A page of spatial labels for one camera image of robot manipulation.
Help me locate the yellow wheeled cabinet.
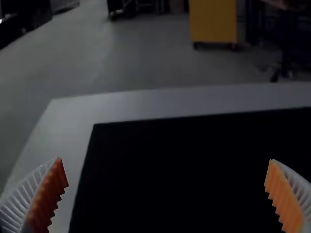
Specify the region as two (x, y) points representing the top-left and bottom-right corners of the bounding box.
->
(188, 0), (240, 50)

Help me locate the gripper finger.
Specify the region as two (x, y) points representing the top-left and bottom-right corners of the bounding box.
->
(0, 156), (69, 233)
(264, 159), (311, 233)

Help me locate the black mat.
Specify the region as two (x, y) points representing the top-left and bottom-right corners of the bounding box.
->
(69, 106), (311, 233)

